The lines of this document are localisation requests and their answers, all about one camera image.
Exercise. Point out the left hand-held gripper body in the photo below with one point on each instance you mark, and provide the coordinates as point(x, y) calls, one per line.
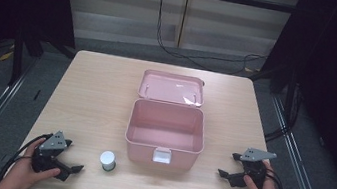
point(52, 144)

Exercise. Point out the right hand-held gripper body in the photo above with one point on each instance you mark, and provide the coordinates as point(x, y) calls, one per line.
point(254, 169)

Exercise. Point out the pink plastic storage box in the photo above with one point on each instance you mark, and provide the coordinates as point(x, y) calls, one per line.
point(164, 131)

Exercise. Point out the person's left hand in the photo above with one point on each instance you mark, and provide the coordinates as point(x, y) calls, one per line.
point(21, 172)

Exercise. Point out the small black floor stick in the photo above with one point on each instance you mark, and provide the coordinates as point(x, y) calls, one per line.
point(37, 95)

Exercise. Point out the black metal stand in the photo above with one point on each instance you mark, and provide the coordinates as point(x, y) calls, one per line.
point(289, 99)
point(18, 55)

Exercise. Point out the yellow tape strip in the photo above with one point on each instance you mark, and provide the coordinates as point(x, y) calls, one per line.
point(5, 56)

